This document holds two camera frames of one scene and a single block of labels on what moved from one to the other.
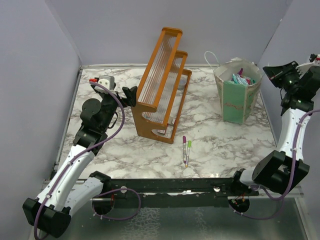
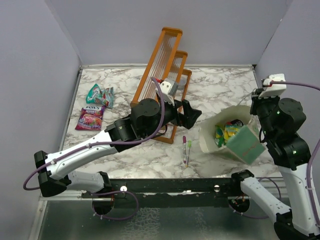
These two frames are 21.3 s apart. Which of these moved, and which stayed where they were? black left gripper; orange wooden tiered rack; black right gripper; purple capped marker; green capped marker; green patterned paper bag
Moved: green patterned paper bag; black left gripper; black right gripper
Stayed: purple capped marker; orange wooden tiered rack; green capped marker
